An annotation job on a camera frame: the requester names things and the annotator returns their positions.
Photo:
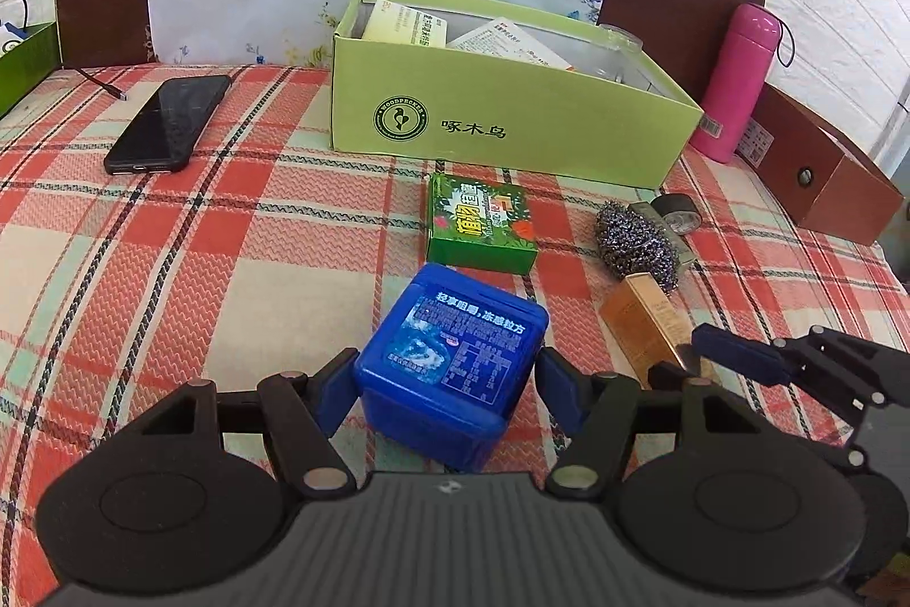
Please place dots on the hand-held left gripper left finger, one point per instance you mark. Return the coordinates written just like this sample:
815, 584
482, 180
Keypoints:
334, 394

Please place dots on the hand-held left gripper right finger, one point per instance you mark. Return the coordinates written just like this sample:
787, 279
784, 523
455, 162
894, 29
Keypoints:
561, 394

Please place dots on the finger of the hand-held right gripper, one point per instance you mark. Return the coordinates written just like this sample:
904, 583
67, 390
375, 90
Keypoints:
665, 374
732, 351

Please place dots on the slim gold box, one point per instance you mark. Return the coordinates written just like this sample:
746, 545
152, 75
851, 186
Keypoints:
647, 315

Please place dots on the blue plastic container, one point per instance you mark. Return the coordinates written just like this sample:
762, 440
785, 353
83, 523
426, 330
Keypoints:
448, 351

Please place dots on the large green cardboard box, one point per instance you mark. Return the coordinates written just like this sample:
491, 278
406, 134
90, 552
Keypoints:
497, 116

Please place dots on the steel wool scrubber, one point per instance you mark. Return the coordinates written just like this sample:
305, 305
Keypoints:
633, 244

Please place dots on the plaid tablecloth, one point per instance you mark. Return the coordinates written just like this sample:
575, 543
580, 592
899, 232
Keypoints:
213, 266

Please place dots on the brown cardboard box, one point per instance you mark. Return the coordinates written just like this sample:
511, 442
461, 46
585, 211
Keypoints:
839, 202

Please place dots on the small green printed box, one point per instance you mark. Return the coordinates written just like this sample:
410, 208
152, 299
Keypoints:
476, 216

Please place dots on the pink thermos bottle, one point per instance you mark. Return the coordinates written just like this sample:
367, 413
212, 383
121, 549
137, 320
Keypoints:
736, 81

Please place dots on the black smartphone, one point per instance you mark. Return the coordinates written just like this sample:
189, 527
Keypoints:
167, 123

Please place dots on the clear glass jar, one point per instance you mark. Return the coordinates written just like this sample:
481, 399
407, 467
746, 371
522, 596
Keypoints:
615, 49

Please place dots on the yellow white medicine box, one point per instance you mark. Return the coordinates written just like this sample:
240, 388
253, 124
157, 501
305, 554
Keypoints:
405, 24

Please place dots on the shallow green tray box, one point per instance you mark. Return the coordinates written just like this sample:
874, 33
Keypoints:
25, 66

